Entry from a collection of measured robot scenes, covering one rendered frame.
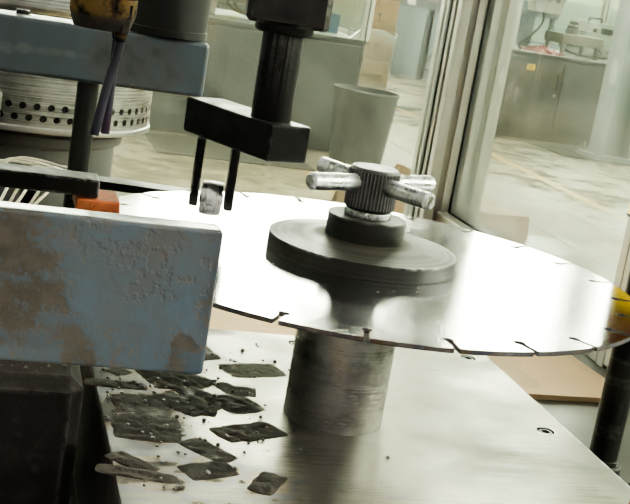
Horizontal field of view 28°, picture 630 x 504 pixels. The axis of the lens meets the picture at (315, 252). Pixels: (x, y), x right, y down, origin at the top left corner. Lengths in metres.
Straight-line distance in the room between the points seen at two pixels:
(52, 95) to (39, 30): 0.44
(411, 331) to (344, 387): 0.13
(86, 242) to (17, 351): 0.05
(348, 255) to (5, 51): 0.31
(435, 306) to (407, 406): 0.16
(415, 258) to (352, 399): 0.09
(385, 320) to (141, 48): 0.35
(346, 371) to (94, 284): 0.24
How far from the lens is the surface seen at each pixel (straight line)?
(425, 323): 0.62
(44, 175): 0.69
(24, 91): 1.32
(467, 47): 1.84
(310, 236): 0.72
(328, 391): 0.73
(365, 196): 0.71
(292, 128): 0.66
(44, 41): 0.89
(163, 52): 0.89
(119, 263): 0.52
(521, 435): 0.80
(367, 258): 0.69
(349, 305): 0.63
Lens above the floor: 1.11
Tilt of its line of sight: 13 degrees down
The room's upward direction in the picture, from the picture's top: 10 degrees clockwise
